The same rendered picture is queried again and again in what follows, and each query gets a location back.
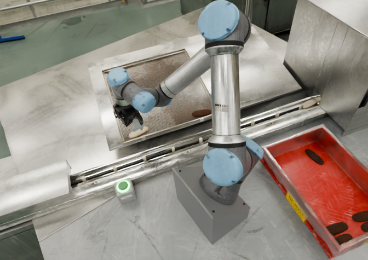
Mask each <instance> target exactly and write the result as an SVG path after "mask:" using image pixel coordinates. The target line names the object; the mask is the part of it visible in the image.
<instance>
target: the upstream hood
mask: <svg viewBox="0 0 368 260"><path fill-rule="evenodd" d="M71 169H72V168H71V167H70V165H69V164H68V162H67V160H66V159H65V160H62V161H58V162H56V163H53V164H49V165H46V166H43V167H39V168H37V169H34V170H30V171H27V172H24V173H21V174H18V175H15V176H12V177H8V178H5V179H2V180H0V224H3V223H6V222H9V221H12V220H14V219H17V218H20V217H24V216H27V215H29V214H32V213H35V212H38V211H41V210H44V209H47V208H49V207H52V206H55V205H58V204H61V203H64V202H67V201H70V200H73V199H74V198H73V190H72V187H71V181H70V174H71Z"/></svg>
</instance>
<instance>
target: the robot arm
mask: <svg viewBox="0 0 368 260"><path fill-rule="evenodd" d="M198 28H199V32H200V33H201V35H202V36H203V37H204V39H205V46H203V47H202V48H201V49H200V50H199V51H198V52H197V53H195V54H194V55H193V56H192V57H191V58H190V59H188V60H187V61H186V62H185V63H184V64H183V65H182V66H180V67H179V68H178V69H177V70H176V71H175V72H173V73H172V74H171V75H170V76H168V77H167V78H166V79H165V80H164V81H163V82H161V83H160V84H159V85H158V86H157V87H155V88H143V87H141V86H139V85H138V84H136V83H135V82H134V81H133V80H131V79H130V78H129V75H128V73H127V71H126V70H125V69H123V68H114V69H113V70H111V71H110V72H109V73H108V83H109V85H110V87H111V90H112V93H113V96H114V99H115V101H116V103H115V104H114V105H113V108H114V111H113V113H114V116H115V118H119V119H120V120H119V121H122V123H123V124H124V125H125V126H126V127H127V126H129V125H130V124H131V123H132V122H133V123H134V126H133V128H132V132H135V131H136V130H138V129H140V130H141V131H142V130H143V118H142V116H141V115H140V112H141V113H148V112H150V111H151V110H152V109H153V108H154V107H165V106H168V105H169V104H170V103H171V101H172V99H173V97H175V96H176V95H177V94H178V93H180V92H181V91H182V90H183V89H185V88H186V87H188V86H189V85H190V84H191V83H193V82H194V81H195V80H196V79H197V78H199V77H200V76H201V75H202V74H204V73H205V72H206V71H207V70H209V69H211V105H212V136H211V137H210V138H209V139H208V152H207V154H206V156H205V157H204V160H203V169H204V173H203V174H202V176H201V177H200V179H199V183H200V186H201V187H202V189H203V191H204V192H205V193H206V194H207V195H208V196H209V197H211V198H212V199H214V200H215V201H216V202H218V203H221V204H224V205H232V204H233V203H234V202H235V201H236V199H237V197H238V193H239V190H240V186H241V184H242V183H243V181H244V180H245V179H246V177H247V176H248V174H249V173H250V172H251V170H252V169H253V168H254V166H255V165H256V164H257V162H258V161H259V160H260V159H261V157H262V156H263V149H262V148H261V147H260V146H259V145H258V144H257V143H255V142H254V141H253V140H251V139H249V138H248V137H246V136H245V135H243V134H241V131H240V86H239V54H240V53H241V52H242V50H243V49H244V44H245V43H246V42H247V41H248V39H249V37H250V34H251V23H250V20H249V19H248V17H247V16H246V15H245V14H244V13H242V12H241V11H240V10H239V9H238V8H237V7H236V6H235V5H234V4H233V3H231V2H228V1H225V0H217V1H213V2H211V3H210V4H208V5H207V6H206V7H205V8H204V10H203V11H202V12H201V14H200V17H199V20H198ZM139 111H140V112H139ZM116 115H117V116H116Z"/></svg>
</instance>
